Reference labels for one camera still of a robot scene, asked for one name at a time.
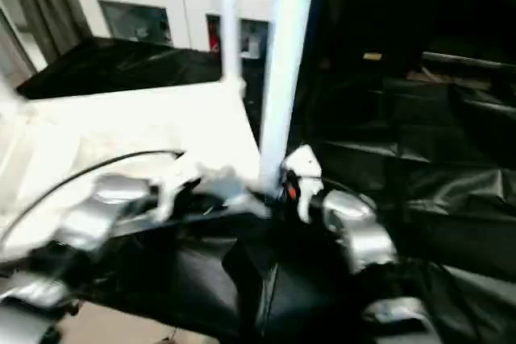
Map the white plastic table leg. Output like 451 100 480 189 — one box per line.
257 0 318 192
218 0 248 95
0 82 27 123

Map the grey curtain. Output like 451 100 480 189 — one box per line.
0 0 91 83

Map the white plastic table top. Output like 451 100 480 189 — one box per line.
0 78 272 263

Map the black plastic mat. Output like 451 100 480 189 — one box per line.
12 36 516 344

